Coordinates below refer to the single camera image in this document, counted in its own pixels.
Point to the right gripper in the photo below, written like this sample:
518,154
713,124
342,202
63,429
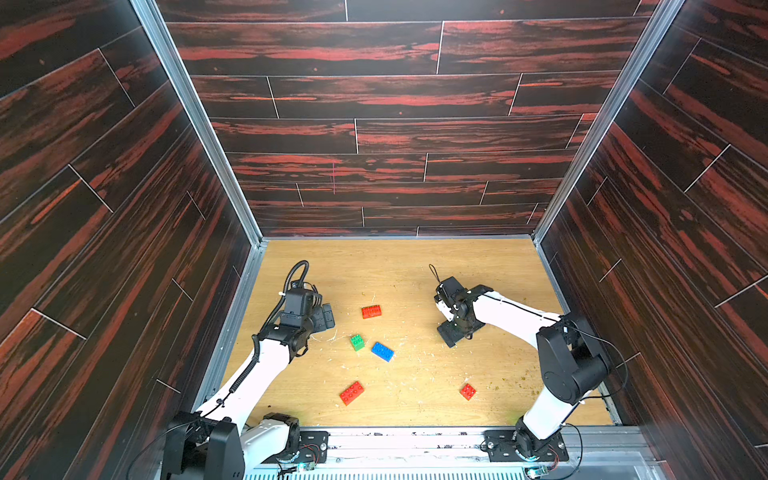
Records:
454,324

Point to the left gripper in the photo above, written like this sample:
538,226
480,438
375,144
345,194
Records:
320,323

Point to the green small lego brick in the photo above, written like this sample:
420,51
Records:
357,342

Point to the blue lego brick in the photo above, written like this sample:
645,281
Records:
383,352

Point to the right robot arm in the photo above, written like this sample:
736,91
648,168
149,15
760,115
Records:
573,361

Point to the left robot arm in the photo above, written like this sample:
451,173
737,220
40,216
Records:
214,442

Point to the red small lego brick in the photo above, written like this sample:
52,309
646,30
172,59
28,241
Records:
468,391

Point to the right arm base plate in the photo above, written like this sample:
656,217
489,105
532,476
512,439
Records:
512,446

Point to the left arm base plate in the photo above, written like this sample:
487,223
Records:
311,446

